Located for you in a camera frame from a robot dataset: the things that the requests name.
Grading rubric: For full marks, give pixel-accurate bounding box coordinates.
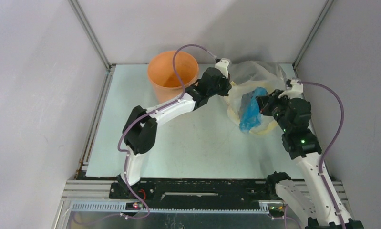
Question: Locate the orange plastic trash bin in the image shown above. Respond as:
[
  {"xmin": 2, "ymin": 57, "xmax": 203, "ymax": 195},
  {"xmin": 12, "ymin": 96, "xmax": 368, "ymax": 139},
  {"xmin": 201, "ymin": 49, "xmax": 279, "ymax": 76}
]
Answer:
[{"xmin": 147, "ymin": 51, "xmax": 199, "ymax": 103}]

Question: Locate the left aluminium corner post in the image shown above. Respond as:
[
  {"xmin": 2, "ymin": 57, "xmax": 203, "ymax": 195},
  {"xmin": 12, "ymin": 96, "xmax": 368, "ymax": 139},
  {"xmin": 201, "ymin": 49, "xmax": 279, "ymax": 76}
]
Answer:
[{"xmin": 67, "ymin": 0, "xmax": 112, "ymax": 71}]

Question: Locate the aluminium corner post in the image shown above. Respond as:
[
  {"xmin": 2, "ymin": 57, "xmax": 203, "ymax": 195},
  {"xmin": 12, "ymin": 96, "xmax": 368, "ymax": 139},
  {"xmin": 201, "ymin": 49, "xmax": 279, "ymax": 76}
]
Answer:
[
  {"xmin": 292, "ymin": 0, "xmax": 335, "ymax": 70},
  {"xmin": 67, "ymin": 0, "xmax": 112, "ymax": 71}
]

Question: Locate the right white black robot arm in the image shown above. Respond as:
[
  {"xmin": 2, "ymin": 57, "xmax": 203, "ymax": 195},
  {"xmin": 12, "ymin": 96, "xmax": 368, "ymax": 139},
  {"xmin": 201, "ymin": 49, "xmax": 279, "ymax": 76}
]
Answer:
[{"xmin": 256, "ymin": 90, "xmax": 364, "ymax": 229}]

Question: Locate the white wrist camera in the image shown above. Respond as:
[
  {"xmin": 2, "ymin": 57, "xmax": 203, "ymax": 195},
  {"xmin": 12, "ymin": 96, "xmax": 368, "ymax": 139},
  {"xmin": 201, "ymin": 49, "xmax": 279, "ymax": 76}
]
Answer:
[
  {"xmin": 278, "ymin": 79, "xmax": 303, "ymax": 99},
  {"xmin": 214, "ymin": 58, "xmax": 231, "ymax": 79}
]

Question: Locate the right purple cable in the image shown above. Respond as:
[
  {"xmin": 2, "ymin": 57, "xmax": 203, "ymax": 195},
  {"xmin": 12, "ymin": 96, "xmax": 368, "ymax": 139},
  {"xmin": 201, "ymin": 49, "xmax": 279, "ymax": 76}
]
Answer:
[{"xmin": 270, "ymin": 80, "xmax": 349, "ymax": 229}]

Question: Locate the small red-lit circuit board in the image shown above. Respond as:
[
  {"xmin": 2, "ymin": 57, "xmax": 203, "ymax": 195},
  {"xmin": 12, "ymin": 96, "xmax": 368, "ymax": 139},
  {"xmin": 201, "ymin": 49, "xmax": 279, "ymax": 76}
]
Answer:
[{"xmin": 125, "ymin": 202, "xmax": 143, "ymax": 210}]

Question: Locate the aluminium frame rail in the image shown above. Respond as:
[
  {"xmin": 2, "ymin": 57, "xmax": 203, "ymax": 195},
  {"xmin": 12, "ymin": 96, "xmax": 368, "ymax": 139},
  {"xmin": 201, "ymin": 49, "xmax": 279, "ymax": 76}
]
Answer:
[{"xmin": 61, "ymin": 180, "xmax": 349, "ymax": 215}]

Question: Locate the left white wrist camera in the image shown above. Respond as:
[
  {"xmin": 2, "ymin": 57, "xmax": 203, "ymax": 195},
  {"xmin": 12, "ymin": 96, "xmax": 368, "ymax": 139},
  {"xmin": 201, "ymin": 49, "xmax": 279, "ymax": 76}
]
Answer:
[{"xmin": 214, "ymin": 58, "xmax": 231, "ymax": 79}]

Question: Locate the blue plastic trash bag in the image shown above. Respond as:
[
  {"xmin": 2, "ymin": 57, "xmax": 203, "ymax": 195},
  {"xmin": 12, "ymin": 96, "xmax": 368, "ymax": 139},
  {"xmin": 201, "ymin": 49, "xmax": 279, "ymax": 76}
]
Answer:
[{"xmin": 238, "ymin": 87, "xmax": 267, "ymax": 133}]

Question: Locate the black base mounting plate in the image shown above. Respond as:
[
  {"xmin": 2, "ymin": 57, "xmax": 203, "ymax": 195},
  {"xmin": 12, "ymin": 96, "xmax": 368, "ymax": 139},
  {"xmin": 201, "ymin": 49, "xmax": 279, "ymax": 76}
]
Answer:
[{"xmin": 109, "ymin": 178, "xmax": 280, "ymax": 211}]

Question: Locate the right aluminium corner post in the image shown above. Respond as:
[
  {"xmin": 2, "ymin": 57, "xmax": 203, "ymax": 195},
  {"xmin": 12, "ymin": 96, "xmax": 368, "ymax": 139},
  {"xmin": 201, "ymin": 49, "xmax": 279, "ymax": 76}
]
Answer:
[{"xmin": 292, "ymin": 0, "xmax": 335, "ymax": 70}]

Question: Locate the translucent yellowish plastic bag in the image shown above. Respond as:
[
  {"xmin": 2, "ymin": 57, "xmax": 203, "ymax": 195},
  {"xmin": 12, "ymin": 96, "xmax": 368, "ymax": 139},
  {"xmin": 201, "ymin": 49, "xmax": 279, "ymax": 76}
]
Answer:
[{"xmin": 224, "ymin": 61, "xmax": 287, "ymax": 135}]

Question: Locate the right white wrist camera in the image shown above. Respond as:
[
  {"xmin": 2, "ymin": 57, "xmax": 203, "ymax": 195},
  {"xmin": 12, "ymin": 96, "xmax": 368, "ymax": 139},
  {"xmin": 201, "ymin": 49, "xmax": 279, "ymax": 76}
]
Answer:
[{"xmin": 278, "ymin": 79, "xmax": 303, "ymax": 99}]

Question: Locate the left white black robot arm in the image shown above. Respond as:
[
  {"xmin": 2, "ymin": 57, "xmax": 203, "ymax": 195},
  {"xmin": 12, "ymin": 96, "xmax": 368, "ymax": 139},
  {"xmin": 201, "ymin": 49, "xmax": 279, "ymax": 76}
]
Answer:
[{"xmin": 117, "ymin": 67, "xmax": 232, "ymax": 199}]

